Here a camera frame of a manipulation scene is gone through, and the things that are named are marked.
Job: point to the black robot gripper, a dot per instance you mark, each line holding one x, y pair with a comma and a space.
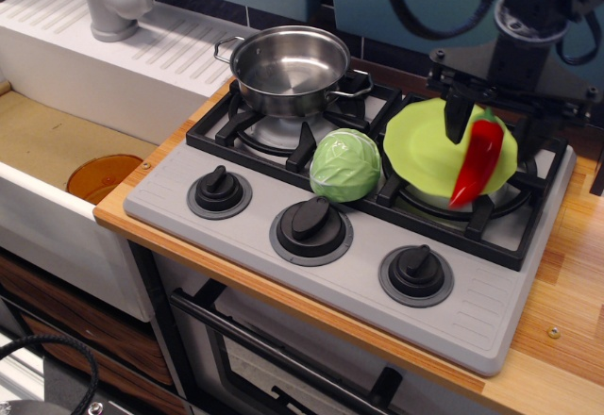
524, 80

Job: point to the red toy chili pepper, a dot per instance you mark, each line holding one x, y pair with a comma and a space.
480, 160

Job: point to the green toy lettuce head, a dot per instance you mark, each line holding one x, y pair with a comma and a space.
346, 166

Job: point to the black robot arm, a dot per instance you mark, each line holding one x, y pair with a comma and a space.
542, 24

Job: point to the light green plastic plate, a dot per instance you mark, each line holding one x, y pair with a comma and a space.
419, 151

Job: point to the black right stove knob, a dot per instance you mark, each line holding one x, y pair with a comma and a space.
416, 276

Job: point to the black stove knob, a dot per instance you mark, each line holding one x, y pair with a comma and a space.
311, 233
219, 195
416, 276

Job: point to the grey toy stove top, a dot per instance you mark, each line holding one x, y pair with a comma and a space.
473, 326

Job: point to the stainless steel pot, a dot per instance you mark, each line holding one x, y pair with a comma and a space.
290, 71

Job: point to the black middle stove knob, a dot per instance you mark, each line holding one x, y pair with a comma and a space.
311, 233

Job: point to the black left stove knob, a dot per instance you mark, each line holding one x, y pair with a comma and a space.
219, 195

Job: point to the black right burner grate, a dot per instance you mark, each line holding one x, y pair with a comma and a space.
500, 226

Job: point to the black burner grate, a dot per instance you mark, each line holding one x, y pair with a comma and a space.
282, 148
500, 226

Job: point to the black left burner grate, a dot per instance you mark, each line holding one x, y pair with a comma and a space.
282, 148

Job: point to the orange sink drain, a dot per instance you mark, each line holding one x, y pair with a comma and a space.
95, 179

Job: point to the white toy sink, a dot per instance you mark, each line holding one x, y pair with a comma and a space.
67, 98

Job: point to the wooden drawer front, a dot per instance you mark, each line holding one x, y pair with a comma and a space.
131, 364

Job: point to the black oven door handle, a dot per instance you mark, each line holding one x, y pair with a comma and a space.
275, 354

